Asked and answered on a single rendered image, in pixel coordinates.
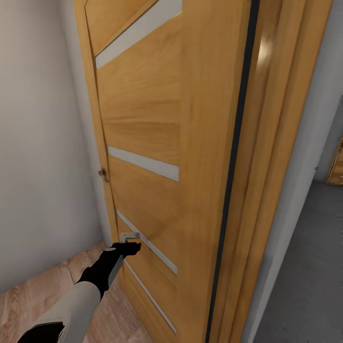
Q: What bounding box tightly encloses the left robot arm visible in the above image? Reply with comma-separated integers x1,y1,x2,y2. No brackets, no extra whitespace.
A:
17,232,141,343

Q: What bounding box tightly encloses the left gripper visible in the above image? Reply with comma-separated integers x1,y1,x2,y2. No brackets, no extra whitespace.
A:
113,242,141,259

